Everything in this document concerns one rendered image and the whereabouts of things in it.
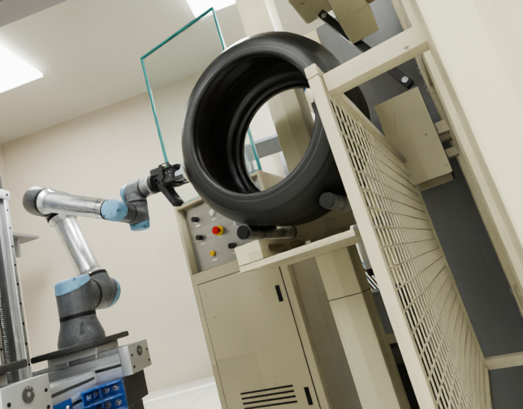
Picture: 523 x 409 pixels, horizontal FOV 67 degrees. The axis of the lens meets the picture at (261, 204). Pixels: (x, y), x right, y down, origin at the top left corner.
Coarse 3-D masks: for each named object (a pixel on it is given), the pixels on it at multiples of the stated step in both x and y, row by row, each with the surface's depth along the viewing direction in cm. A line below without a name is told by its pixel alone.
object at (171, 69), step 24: (192, 24) 215; (216, 24) 206; (168, 48) 223; (192, 48) 214; (216, 48) 206; (144, 72) 230; (168, 72) 221; (192, 72) 213; (168, 96) 220; (168, 120) 219; (168, 144) 218; (192, 192) 208
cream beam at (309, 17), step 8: (288, 0) 136; (296, 0) 136; (304, 0) 137; (312, 0) 139; (320, 0) 140; (296, 8) 140; (304, 8) 142; (312, 8) 143; (320, 8) 144; (328, 8) 145; (304, 16) 146; (312, 16) 147
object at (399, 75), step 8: (320, 16) 144; (328, 16) 142; (328, 24) 142; (336, 24) 140; (344, 32) 139; (360, 40) 136; (360, 48) 136; (368, 48) 134; (392, 72) 130; (400, 72) 129; (400, 80) 128; (408, 80) 127; (408, 88) 129
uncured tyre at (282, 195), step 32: (288, 32) 115; (224, 64) 121; (256, 64) 137; (288, 64) 139; (320, 64) 106; (192, 96) 127; (224, 96) 143; (256, 96) 148; (352, 96) 107; (192, 128) 125; (224, 128) 151; (320, 128) 104; (192, 160) 124; (224, 160) 150; (320, 160) 104; (352, 160) 111; (224, 192) 118; (256, 192) 112; (288, 192) 108; (320, 192) 108; (288, 224) 124
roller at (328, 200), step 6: (330, 192) 107; (324, 198) 107; (330, 198) 106; (336, 198) 107; (342, 198) 112; (324, 204) 106; (330, 204) 106; (336, 204) 108; (342, 204) 112; (348, 204) 117; (342, 210) 117; (348, 210) 121
